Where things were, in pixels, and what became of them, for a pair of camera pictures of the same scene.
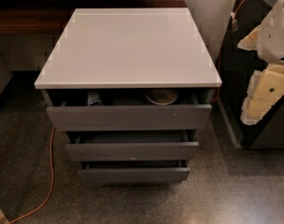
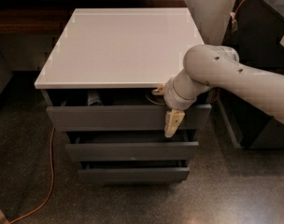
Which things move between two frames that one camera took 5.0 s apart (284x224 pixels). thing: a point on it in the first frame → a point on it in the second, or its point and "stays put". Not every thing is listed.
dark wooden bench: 52,17 stays put
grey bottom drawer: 137,172 stays put
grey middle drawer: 132,146 stays put
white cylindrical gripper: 277,37 → 174,98
